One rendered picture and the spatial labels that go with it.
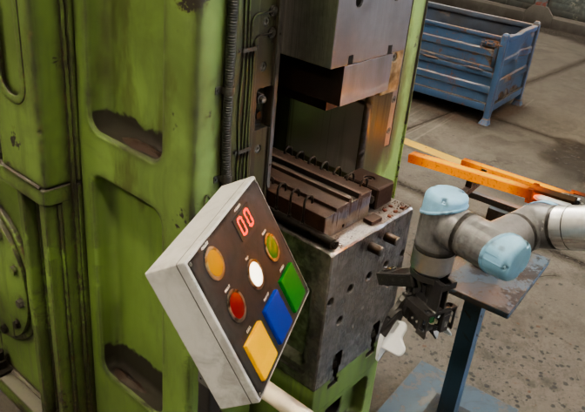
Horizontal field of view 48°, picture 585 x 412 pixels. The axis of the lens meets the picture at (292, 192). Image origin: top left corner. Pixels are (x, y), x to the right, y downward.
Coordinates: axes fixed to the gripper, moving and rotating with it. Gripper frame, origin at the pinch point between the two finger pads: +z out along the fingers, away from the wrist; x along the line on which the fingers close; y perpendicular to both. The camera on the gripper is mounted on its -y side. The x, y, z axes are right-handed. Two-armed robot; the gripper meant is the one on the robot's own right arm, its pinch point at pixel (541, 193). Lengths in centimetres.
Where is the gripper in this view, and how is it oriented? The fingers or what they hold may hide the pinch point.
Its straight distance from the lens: 161.5
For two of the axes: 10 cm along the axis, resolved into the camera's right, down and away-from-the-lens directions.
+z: -7.6, -3.3, 5.6
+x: 6.5, -3.1, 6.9
